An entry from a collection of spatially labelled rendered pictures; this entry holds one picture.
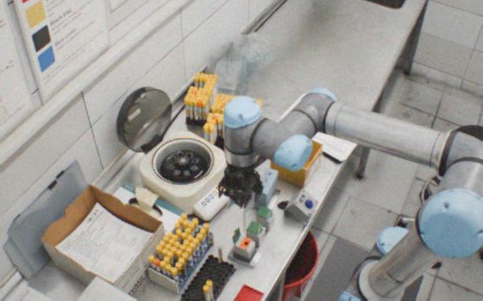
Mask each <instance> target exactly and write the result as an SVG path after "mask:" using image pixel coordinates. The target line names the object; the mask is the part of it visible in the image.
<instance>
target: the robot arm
mask: <svg viewBox="0 0 483 301"><path fill-rule="evenodd" d="M223 124H224V157H225V159H226V164H227V166H226V167H225V169H224V176H223V178H222V179H221V180H220V182H219V183H218V198H220V197H221V196H222V195H224V196H226V197H229V202H228V205H227V209H228V210H229V209H230V208H231V207H232V206H233V205H234V204H235V205H237V206H238V208H239V209H240V210H241V209H242V206H243V204H244V211H243V215H245V214H246V213H247V211H248V210H251V209H252V208H253V207H254V205H255V204H256V202H257V200H258V199H259V198H260V196H261V194H262V193H263V181H260V175H259V173H258V171H256V170H255V168H256V167H258V166H259V165H261V164H262V163H263V162H265V161H266V160H267V159H269V160H271V161H273V162H274V163H275V164H276V165H278V166H282V167H285V168H287V169H289V170H291V171H293V172H297V171H298V170H300V169H301V168H302V167H303V166H304V165H305V163H306V161H307V160H308V159H309V158H310V155H311V151H312V146H313V145H312V141H311V139H312V138H313V137H314V136H315V135H316V133H317V132H321V133H324V134H326V135H331V136H334V137H337V138H340V139H343V140H345V141H350V142H353V143H355V144H357V145H361V146H363V147H367V148H371V149H373V150H376V151H378V152H381V153H384V154H390V155H393V156H396V157H398V158H400V159H403V160H408V161H409V162H413V163H415V164H419V165H423V166H427V167H428V168H432V169H434V170H435V171H436V173H437V176H439V177H442V181H441V182H440V184H439V186H437V188H436V191H435V192H434V193H433V194H432V195H431V196H430V198H429V199H428V200H427V201H426V202H425V203H424V204H423V206H422V207H421V208H420V209H419V210H418V211H417V213H416V215H415V219H414V226H413V227H412V228H411V230H410V231H409V230H407V229H405V228H403V229H402V228H400V227H388V228H386V229H384V230H382V231H381V233H380V234H379V235H378V236H377V239H376V242H375V243H374V245H373V248H372V250H371V251H370V253H369V255H368V256H367V257H366V259H365V260H363V261H362V262H360V263H359V264H358V265H357V266H356V268H355V269H354V271H353V273H352V276H351V280H350V281H349V283H348V285H347V286H346V287H345V289H344V291H343V292H342V295H341V296H340V298H339V300H338V301H400V299H401V298H402V296H403V293H404V291H405V288H406V287H407V286H408V285H409V284H411V283H412V282H413V281H415V280H416V279H418V278H419V277H420V276H421V275H422V274H423V273H425V272H426V271H428V269H429V268H430V267H432V266H434V265H435V264H436V263H437V262H438V261H439V260H440V259H441V258H442V257H445V258H449V259H450V258H452V259H453V258H454V257H455V256H457V258H458V259H463V258H466V257H468V256H470V255H473V254H475V253H476V252H477V251H478V250H479V249H480V247H481V246H482V244H483V141H480V140H479V139H477V138H475V137H473V136H472V135H465V134H463V133H461V132H458V131H455V130H453V129H451V130H450V131H449V132H447V133H443V132H440V131H437V130H434V129H429V128H425V127H423V126H421V125H417V124H415V123H411V122H406V121H404V120H400V119H397V118H394V117H390V116H386V115H383V114H380V113H376V112H373V111H370V110H365V109H362V108H358V107H354V106H352V105H349V104H345V103H340V102H338V101H337V98H336V96H335V94H334V93H333V92H330V91H329V90H328V89H326V88H323V87H317V88H315V89H313V90H312V91H310V92H309V93H308V94H306V95H304V96H303V97H302V98H301V100H300V102H299V103H298V104H297V105H296V106H295V107H294V108H293V109H292V110H290V111H289V112H288V113H287V114H286V115H285V116H284V117H283V118H282V119H281V120H280V121H279V122H275V121H273V120H271V119H269V118H267V117H265V116H263V115H261V110H260V105H259V104H258V103H257V101H256V100H255V99H253V98H251V97H247V96H239V97H234V98H232V99H230V100H229V101H228V102H227V103H226V105H225V107H224V118H223ZM220 187H222V188H223V189H222V191H221V192H220ZM224 188H225V190H224Z"/></svg>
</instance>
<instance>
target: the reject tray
mask: <svg viewBox="0 0 483 301"><path fill-rule="evenodd" d="M264 296H265V293H264V292H260V291H258V290H256V289H254V288H253V287H250V286H248V285H245V284H244V285H243V286H242V288H241V290H240V291H239V292H238V293H237V294H236V296H235V299H234V301H261V300H262V299H263V297H264Z"/></svg>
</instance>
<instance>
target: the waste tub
mask: <svg viewBox="0 0 483 301"><path fill-rule="evenodd" d="M311 141H312V145H313V146H312V151H311V154H310V158H309V159H308V160H307V161H306V163H305V165H304V166H303V167H302V168H301V169H300V170H298V171H297V172H293V171H291V170H289V169H287V168H285V167H282V166H278V165H276V164H275V163H274V162H273V161H271V165H270V168H271V169H273V170H276V171H279V172H278V178H279V179H283V180H284V181H286V182H288V183H290V184H292V185H295V186H296V187H299V188H301V189H304V188H305V187H306V186H307V184H308V183H309V181H310V179H311V177H312V176H313V174H314V173H315V171H316V170H317V169H318V167H319V166H320V163H321V158H322V152H323V146H324V144H322V143H321V142H318V141H314V140H312V139H311Z"/></svg>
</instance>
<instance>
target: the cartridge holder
mask: <svg viewBox="0 0 483 301"><path fill-rule="evenodd" d="M261 256H262V253H260V252H258V251H257V247H255V250H254V252H253V254H251V256H250V258H247V257H245V256H243V255H240V254H236V253H235V244H234V245H233V247H232V248H231V249H230V251H229V253H228V257H229V258H230V259H231V260H235V261H237V262H240V263H242V264H245V265H248V266H250V267H252V268H255V266H256V264H257V263H258V261H259V260H260V257H261Z"/></svg>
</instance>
